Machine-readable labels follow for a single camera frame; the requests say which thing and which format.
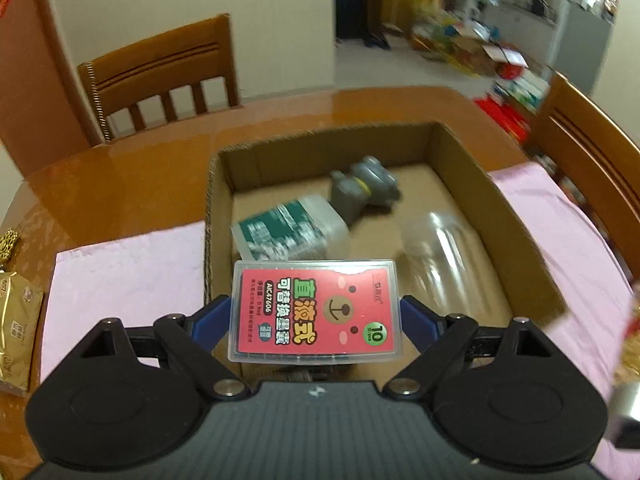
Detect wooden chair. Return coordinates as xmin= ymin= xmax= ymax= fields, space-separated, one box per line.
xmin=77 ymin=13 xmax=241 ymax=147
xmin=522 ymin=71 xmax=640 ymax=281

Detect grey refrigerator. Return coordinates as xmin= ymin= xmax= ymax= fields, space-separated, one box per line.
xmin=547 ymin=0 xmax=616 ymax=96

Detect grey cat toy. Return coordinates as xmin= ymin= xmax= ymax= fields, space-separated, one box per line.
xmin=329 ymin=156 xmax=401 ymax=223

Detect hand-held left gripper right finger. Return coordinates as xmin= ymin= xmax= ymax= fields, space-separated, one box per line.
xmin=382 ymin=296 xmax=548 ymax=402

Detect clear plastic jar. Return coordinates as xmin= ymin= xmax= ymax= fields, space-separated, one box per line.
xmin=402 ymin=211 xmax=501 ymax=321

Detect red card case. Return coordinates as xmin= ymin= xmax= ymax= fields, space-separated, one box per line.
xmin=227 ymin=259 xmax=405 ymax=365

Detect wooden door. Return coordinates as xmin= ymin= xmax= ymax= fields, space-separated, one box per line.
xmin=0 ymin=0 xmax=93 ymax=178

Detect cardboard box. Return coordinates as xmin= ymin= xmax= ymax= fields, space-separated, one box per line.
xmin=202 ymin=121 xmax=568 ymax=386

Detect gold patterned packet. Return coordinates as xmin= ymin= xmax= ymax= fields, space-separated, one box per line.
xmin=0 ymin=228 xmax=21 ymax=263

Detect pink cloth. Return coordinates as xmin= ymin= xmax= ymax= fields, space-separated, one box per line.
xmin=40 ymin=162 xmax=640 ymax=480

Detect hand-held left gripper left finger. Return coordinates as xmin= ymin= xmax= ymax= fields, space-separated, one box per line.
xmin=75 ymin=296 xmax=253 ymax=402

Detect gold tissue pack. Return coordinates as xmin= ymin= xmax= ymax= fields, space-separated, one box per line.
xmin=0 ymin=270 xmax=45 ymax=396

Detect red packages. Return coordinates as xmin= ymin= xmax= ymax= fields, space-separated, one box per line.
xmin=472 ymin=92 xmax=533 ymax=146

